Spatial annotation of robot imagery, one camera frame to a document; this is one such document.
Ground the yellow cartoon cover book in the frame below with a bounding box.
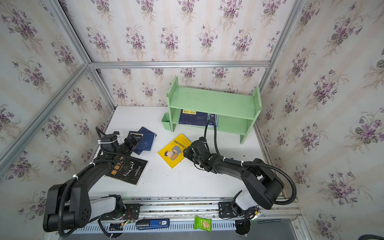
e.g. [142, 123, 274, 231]
[158, 134, 192, 169]

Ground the black cover book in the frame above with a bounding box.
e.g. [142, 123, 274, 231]
[105, 157, 148, 185]

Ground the dark blue thick book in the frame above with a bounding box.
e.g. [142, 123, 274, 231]
[179, 110, 209, 126]

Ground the sci-fi cover magazine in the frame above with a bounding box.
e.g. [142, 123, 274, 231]
[208, 114, 219, 128]

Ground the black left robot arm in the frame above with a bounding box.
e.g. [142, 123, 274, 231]
[43, 127, 143, 238]

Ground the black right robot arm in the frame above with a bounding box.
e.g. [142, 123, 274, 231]
[183, 120, 297, 215]

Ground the dark blue book under arm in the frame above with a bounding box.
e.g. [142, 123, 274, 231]
[134, 127, 157, 155]

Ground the blue book yellow label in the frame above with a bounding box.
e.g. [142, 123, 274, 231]
[132, 132, 156, 151]

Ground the green pen holder cup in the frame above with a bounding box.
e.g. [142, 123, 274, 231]
[162, 113, 171, 131]

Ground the green wooden bookshelf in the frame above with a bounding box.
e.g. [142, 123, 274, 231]
[166, 76, 263, 144]

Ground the green snack packet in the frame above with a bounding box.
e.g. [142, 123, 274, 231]
[194, 216, 212, 233]

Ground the blue black handheld device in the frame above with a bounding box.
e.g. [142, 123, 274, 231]
[136, 219, 170, 231]

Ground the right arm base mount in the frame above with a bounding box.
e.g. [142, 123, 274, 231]
[218, 202, 260, 220]

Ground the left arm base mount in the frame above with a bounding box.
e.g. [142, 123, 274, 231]
[100, 204, 141, 222]

